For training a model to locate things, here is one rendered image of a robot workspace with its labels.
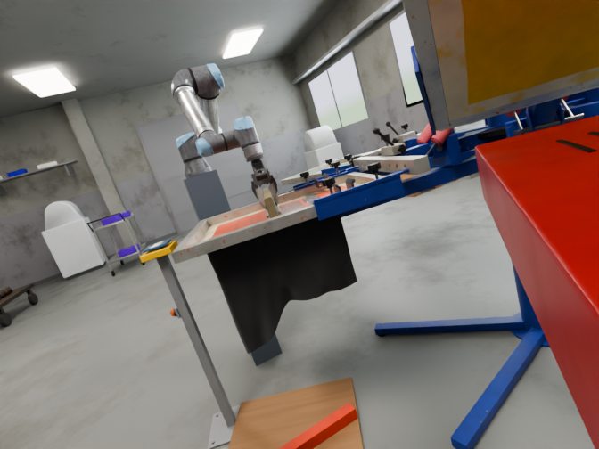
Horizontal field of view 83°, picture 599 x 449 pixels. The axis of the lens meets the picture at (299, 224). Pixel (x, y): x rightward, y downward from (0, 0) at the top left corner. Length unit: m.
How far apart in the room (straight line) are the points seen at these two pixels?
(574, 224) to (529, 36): 0.67
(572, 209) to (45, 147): 9.35
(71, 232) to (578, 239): 8.25
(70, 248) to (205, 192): 6.56
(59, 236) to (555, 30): 8.17
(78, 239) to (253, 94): 5.35
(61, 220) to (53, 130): 2.15
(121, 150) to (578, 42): 8.78
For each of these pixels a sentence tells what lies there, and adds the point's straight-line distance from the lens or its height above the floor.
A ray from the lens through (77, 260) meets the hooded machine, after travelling 8.37.
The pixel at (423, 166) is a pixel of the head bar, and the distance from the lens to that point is 1.16.
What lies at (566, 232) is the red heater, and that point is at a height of 1.10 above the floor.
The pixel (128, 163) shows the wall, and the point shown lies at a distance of 9.11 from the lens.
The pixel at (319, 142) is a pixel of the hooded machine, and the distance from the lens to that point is 7.54.
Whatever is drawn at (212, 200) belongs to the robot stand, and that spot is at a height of 1.04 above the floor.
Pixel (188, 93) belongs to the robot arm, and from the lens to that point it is 1.63.
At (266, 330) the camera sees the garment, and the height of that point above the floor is 0.58.
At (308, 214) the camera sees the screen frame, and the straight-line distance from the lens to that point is 1.11.
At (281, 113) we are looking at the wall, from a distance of 9.74.
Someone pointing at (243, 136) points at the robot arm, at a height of 1.28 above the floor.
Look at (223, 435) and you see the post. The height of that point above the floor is 0.01.
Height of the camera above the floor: 1.19
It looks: 13 degrees down
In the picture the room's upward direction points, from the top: 18 degrees counter-clockwise
